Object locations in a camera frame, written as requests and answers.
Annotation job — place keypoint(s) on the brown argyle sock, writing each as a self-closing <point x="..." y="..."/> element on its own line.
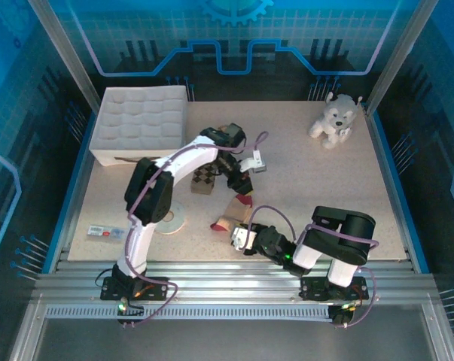
<point x="203" y="182"/>

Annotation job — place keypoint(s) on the white compartment organizer box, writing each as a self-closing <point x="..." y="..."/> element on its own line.
<point x="136" y="116"/>

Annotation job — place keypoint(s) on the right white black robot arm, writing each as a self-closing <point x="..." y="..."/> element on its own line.
<point x="343" y="233"/>

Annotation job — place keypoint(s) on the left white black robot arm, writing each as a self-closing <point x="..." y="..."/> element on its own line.
<point x="147" y="195"/>

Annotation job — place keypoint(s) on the white tape roll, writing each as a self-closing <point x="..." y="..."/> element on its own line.
<point x="175" y="222"/>

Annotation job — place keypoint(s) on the grey metal panel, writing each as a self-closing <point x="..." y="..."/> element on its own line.
<point x="230" y="342"/>

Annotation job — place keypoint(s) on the black LED connector module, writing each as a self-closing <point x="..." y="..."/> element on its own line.
<point x="127" y="309"/>
<point x="341" y="316"/>

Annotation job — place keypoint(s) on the grey white plush husky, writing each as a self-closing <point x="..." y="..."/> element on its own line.
<point x="336" y="116"/>

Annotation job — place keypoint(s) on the small clear label packet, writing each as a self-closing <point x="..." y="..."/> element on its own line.
<point x="106" y="232"/>

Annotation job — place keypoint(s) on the blue table side trim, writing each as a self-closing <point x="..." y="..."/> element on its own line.
<point x="80" y="173"/>
<point x="391" y="173"/>

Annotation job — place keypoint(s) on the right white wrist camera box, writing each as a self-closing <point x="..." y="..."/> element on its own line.
<point x="243" y="237"/>

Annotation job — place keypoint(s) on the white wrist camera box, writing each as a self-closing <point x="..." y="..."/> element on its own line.
<point x="255" y="163"/>
<point x="243" y="237"/>

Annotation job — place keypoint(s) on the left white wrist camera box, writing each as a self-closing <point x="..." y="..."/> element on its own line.
<point x="255" y="163"/>

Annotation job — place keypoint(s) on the aluminium frame rail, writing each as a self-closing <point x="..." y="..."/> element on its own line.
<point x="230" y="278"/>

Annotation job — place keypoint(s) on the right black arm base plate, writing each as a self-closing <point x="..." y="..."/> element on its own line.
<point x="313" y="287"/>

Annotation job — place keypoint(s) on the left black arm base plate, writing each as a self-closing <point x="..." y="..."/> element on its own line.
<point x="155" y="286"/>

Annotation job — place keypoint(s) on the aluminium frame post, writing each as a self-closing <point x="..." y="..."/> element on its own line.
<point x="66" y="56"/>
<point x="398" y="56"/>

